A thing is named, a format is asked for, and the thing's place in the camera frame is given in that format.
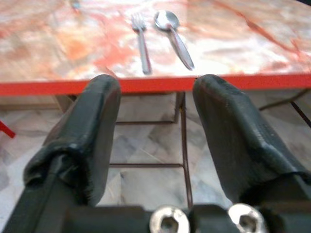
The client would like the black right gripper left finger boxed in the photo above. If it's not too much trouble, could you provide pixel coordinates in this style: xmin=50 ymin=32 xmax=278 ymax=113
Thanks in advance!
xmin=2 ymin=74 xmax=122 ymax=233

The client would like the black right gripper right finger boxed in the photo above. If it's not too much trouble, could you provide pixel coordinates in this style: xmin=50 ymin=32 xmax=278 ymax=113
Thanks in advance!
xmin=192 ymin=74 xmax=311 ymax=209

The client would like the red chair leg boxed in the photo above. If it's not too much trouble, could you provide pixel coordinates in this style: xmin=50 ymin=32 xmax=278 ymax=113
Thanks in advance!
xmin=0 ymin=119 xmax=16 ymax=139

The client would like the silver metal spoon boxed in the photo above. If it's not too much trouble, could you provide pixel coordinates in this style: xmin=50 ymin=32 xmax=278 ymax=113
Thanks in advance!
xmin=154 ymin=10 xmax=195 ymax=71

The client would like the silver metal fork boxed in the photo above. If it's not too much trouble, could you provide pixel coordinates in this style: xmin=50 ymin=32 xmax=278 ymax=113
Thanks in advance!
xmin=131 ymin=13 xmax=152 ymax=75

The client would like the red-edged marble-pattern table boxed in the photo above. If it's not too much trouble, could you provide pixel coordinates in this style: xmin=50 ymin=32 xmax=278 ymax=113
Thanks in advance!
xmin=0 ymin=0 xmax=311 ymax=97

